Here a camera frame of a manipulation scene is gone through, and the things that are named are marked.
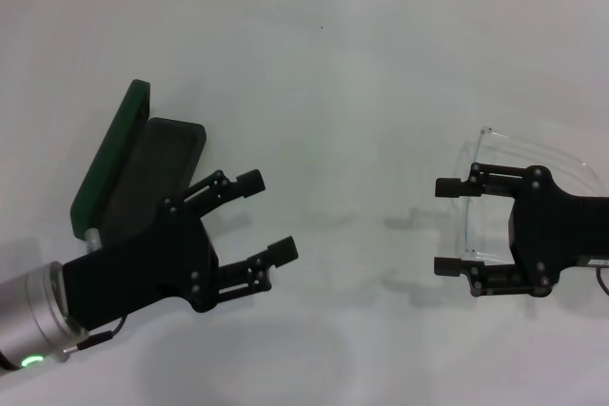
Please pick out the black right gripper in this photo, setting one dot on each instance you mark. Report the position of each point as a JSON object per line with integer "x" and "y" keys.
{"x": 561, "y": 230}

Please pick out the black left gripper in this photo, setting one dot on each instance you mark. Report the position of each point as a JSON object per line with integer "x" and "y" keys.
{"x": 143, "y": 263}

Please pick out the clear white glasses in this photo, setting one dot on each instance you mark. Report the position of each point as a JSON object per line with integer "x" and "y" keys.
{"x": 465, "y": 223}

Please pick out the green glasses case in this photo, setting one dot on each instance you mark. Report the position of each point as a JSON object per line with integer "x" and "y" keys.
{"x": 119, "y": 140}

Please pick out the clear plug on left gripper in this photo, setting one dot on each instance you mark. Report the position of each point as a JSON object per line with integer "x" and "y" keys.
{"x": 92, "y": 237}

